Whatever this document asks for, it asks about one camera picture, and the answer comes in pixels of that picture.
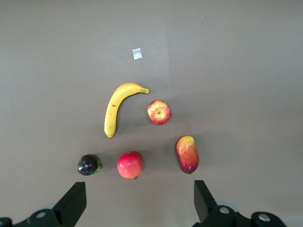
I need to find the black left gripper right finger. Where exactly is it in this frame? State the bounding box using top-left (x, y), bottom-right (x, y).
top-left (194, 180), bottom-right (240, 227)

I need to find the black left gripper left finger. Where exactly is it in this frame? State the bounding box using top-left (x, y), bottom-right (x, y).
top-left (27, 181), bottom-right (87, 227)

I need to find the red yellow apple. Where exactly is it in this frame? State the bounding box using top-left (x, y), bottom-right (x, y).
top-left (146, 99), bottom-right (172, 126)

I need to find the yellow banana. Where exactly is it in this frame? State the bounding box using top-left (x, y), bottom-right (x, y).
top-left (104, 82), bottom-right (150, 139)

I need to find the dark purple mangosteen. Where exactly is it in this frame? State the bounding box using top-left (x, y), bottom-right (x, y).
top-left (77, 154), bottom-right (103, 176)

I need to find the red yellow mango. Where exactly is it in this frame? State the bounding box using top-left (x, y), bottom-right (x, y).
top-left (175, 135), bottom-right (200, 175)

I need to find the red pomegranate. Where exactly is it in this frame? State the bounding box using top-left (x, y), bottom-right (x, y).
top-left (116, 151), bottom-right (143, 181)

